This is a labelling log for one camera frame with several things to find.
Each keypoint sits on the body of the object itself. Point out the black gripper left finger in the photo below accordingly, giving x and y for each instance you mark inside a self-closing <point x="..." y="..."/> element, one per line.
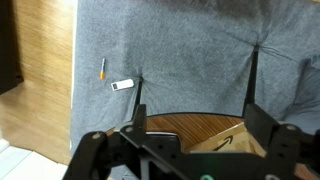
<point x="136" y="128"/>

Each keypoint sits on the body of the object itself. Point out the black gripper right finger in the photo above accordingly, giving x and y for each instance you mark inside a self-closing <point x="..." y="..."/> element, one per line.
<point x="261" y="126"/>

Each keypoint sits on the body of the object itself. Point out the cardboard box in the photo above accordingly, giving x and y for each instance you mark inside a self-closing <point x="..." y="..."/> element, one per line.
<point x="236" y="138"/>

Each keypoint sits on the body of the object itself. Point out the white paper tag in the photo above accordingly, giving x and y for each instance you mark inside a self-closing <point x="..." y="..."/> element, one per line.
<point x="124" y="84"/>

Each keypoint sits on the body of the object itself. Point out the round wooden table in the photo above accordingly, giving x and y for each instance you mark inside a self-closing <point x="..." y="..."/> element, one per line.
<point x="162" y="153"/>

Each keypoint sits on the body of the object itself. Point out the orange tipped pen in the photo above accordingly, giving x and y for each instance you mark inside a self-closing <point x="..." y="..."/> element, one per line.
<point x="102" y="72"/>

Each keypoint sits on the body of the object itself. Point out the grey tufted carpet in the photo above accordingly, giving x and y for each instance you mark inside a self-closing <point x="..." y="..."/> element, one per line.
<point x="195" y="56"/>

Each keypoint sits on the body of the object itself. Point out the dark wooden furniture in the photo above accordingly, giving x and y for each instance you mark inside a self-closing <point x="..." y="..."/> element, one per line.
<point x="10" y="66"/>

